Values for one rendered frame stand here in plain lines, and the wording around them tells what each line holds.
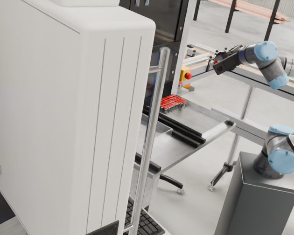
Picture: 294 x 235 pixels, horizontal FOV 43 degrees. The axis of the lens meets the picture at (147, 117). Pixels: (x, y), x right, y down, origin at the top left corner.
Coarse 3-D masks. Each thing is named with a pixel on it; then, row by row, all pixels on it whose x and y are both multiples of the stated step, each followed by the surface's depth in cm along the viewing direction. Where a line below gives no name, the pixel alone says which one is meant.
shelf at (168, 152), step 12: (180, 132) 177; (216, 132) 182; (156, 144) 164; (168, 144) 166; (180, 144) 167; (204, 144) 171; (156, 156) 155; (168, 156) 157; (180, 156) 158; (168, 168) 151
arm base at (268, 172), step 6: (258, 156) 174; (264, 156) 170; (258, 162) 172; (264, 162) 170; (258, 168) 172; (264, 168) 170; (270, 168) 168; (264, 174) 170; (270, 174) 169; (276, 174) 169; (282, 174) 170
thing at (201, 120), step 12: (180, 96) 206; (192, 108) 202; (204, 108) 198; (168, 120) 182; (180, 120) 187; (192, 120) 189; (204, 120) 191; (216, 120) 193; (228, 120) 190; (204, 132) 173
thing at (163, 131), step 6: (144, 114) 180; (144, 120) 181; (144, 126) 176; (156, 126) 177; (162, 126) 174; (144, 132) 171; (156, 132) 173; (162, 132) 174; (168, 132) 170; (138, 138) 166; (144, 138) 166; (156, 138) 163; (162, 138) 167; (138, 144) 161; (138, 150) 155
